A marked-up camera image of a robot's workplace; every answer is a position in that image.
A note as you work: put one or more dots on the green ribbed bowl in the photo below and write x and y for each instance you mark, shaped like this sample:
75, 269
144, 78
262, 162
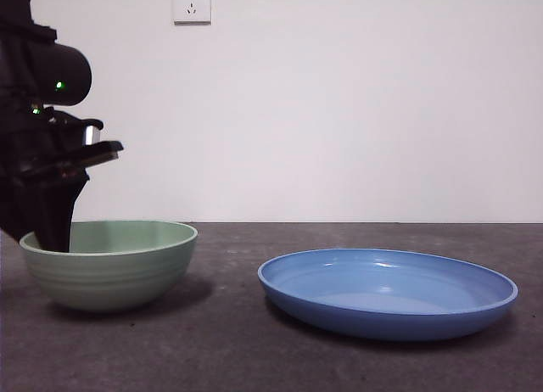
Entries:
114, 281

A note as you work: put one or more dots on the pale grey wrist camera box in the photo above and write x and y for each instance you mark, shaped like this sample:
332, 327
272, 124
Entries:
91, 136

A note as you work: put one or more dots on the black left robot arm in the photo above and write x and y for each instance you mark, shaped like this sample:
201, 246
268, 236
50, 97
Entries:
68, 69

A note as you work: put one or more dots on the blue round plate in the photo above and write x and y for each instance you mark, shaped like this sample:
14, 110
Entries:
382, 320

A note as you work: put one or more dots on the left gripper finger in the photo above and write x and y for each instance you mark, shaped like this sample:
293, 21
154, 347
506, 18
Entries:
57, 214
15, 205

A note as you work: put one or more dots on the white wall socket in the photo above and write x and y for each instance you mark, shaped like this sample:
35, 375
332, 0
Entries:
192, 3

